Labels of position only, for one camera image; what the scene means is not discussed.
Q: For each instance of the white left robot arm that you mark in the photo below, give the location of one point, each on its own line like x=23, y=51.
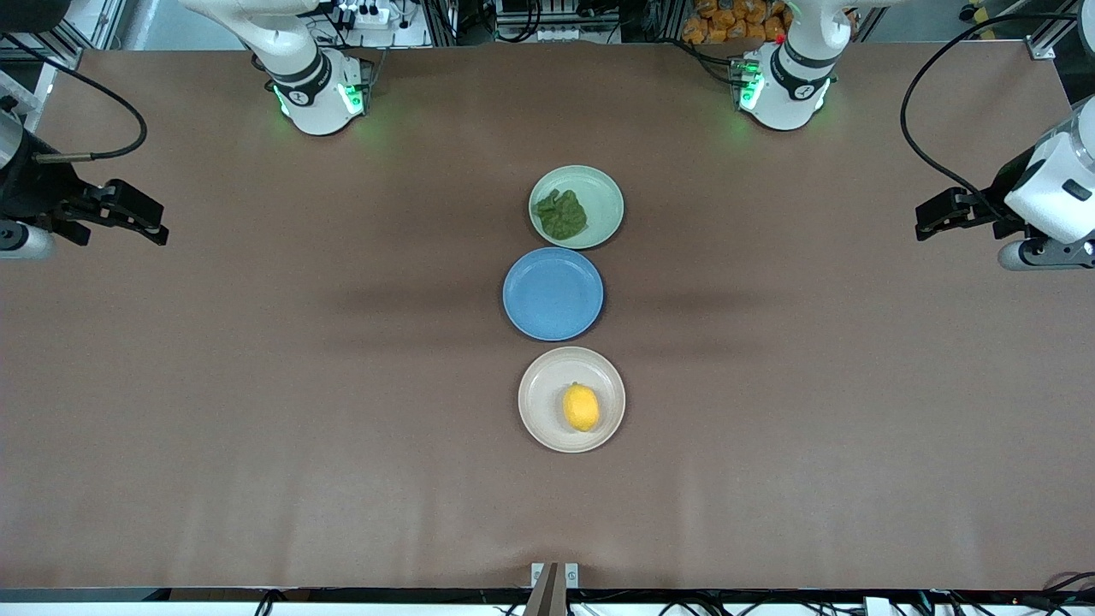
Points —
x=796, y=85

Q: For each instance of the yellow lemon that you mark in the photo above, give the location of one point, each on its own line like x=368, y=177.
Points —
x=581, y=408

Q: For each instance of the pale green plate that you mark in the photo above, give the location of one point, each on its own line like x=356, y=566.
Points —
x=599, y=192

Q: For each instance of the green lettuce leaf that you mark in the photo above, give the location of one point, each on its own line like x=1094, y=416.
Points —
x=560, y=216

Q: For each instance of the blue plate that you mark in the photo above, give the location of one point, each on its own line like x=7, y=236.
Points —
x=553, y=294

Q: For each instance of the black equipment rack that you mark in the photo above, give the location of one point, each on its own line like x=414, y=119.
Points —
x=547, y=17

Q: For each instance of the beige plate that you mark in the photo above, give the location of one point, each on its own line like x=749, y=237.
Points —
x=539, y=402

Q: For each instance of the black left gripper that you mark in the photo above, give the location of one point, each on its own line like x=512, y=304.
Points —
x=991, y=210

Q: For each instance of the metal bracket with post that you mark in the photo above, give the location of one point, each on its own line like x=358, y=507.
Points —
x=552, y=586

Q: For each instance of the aluminium frame profile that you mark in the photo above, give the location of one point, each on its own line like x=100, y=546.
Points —
x=51, y=34
x=1048, y=38

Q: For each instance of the white power strip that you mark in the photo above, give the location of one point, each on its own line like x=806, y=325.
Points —
x=366, y=14

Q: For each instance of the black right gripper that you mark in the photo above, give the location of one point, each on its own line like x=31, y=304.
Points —
x=32, y=192

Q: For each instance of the bag of orange fruits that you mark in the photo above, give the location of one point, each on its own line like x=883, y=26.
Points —
x=736, y=21

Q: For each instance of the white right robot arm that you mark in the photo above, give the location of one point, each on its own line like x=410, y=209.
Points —
x=308, y=85

